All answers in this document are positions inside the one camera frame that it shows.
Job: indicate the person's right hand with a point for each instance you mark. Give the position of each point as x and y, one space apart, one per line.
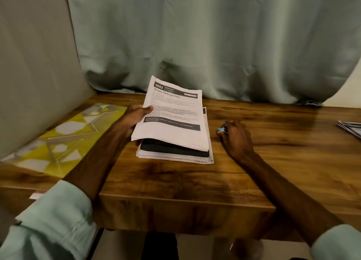
237 141

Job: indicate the person's left hand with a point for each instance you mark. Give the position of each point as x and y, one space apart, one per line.
132 119

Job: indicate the blue pen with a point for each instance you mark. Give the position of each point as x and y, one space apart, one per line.
223 128

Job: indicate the yellow patterned folder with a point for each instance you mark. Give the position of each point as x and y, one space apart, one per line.
62 138

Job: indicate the person's left forearm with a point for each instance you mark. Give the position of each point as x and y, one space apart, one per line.
73 195

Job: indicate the person's right forearm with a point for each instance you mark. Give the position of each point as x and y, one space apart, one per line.
299 206

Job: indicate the person's left leg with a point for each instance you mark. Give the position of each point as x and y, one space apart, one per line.
159 247

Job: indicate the pale green curtain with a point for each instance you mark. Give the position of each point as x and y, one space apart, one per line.
220 37

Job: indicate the white paper tag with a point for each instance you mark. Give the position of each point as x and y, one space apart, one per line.
35 195

